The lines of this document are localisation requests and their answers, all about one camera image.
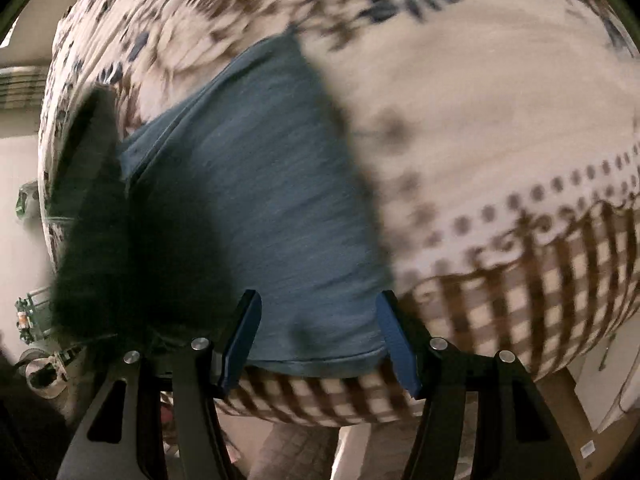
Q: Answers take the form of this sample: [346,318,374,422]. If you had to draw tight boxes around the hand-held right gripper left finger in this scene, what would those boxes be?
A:
[57,289,263,480]

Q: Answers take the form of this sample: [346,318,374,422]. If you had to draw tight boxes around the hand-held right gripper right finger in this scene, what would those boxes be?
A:
[376,289,584,480]

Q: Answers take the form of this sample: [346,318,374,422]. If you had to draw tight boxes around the blue denim pants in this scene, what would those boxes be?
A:
[120,35,397,379]

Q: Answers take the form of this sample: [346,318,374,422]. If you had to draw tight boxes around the teal shelf rack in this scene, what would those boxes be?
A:
[15,285,76,361]

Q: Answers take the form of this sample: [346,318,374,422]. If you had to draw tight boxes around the green and white bag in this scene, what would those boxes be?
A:
[16,184,42,221]

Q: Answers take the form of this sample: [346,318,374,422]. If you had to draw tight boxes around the brown cardboard panel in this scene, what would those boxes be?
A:
[537,367,623,480]

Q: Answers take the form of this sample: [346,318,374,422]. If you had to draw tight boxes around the floral checked bed blanket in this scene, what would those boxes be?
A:
[37,0,640,428]

